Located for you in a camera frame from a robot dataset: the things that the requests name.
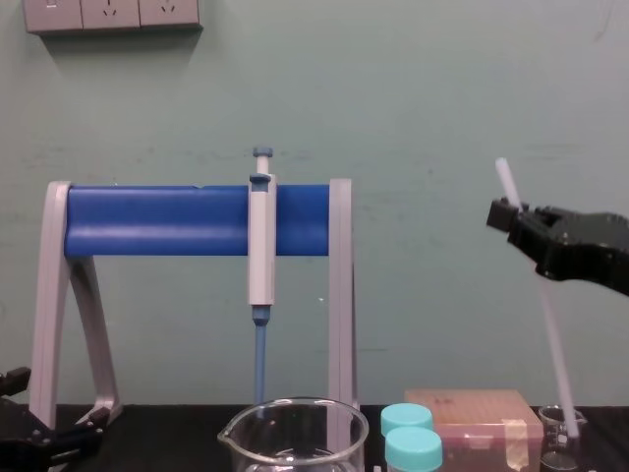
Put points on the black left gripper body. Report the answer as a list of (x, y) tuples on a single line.
[(19, 437)]

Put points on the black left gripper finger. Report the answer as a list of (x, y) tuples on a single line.
[(15, 381), (81, 432)]

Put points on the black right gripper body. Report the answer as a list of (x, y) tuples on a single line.
[(594, 251)]

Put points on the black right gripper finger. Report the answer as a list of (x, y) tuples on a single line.
[(502, 214), (538, 241)]

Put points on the white stirring rod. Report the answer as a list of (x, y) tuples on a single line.
[(557, 344)]

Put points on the pink pipette tip box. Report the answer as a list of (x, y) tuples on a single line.
[(472, 413)]

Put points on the small clear glass beaker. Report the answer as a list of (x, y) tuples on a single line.
[(553, 437)]

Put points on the beige tape strip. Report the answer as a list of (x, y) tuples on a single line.
[(515, 440)]

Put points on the blue and grey pipette stand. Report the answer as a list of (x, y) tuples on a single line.
[(157, 221)]

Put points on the large clear glass beaker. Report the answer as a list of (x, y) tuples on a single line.
[(295, 442)]

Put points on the vial with teal cap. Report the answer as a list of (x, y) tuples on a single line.
[(406, 417), (414, 446)]

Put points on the grey wall socket panel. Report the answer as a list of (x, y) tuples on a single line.
[(110, 12)]

